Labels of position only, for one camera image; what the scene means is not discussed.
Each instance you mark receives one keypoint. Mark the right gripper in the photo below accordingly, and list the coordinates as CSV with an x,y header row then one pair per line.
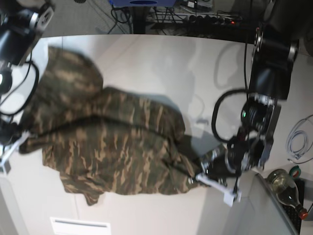
x,y
9,131

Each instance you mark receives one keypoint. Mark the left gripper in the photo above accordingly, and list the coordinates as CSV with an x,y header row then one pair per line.
x,y
225,161

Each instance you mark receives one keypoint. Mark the camouflage t-shirt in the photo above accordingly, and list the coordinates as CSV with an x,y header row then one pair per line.
x,y
102,139

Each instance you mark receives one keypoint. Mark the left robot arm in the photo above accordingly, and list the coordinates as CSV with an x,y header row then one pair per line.
x,y
275,51

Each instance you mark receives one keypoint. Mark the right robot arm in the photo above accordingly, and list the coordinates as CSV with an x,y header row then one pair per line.
x,y
21,27

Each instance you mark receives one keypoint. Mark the clear glass bottle red cap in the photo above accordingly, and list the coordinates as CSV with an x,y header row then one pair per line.
x,y
286,191

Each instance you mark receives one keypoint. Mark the green tape roll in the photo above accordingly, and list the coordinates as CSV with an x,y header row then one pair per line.
x,y
295,172

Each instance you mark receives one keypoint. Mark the white paper sheet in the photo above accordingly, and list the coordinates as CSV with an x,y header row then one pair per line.
x,y
79,227

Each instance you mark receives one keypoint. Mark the black power strip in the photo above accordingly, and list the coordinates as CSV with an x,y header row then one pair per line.
x,y
215,19

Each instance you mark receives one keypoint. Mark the blue box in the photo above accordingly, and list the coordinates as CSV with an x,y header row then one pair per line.
x,y
143,3

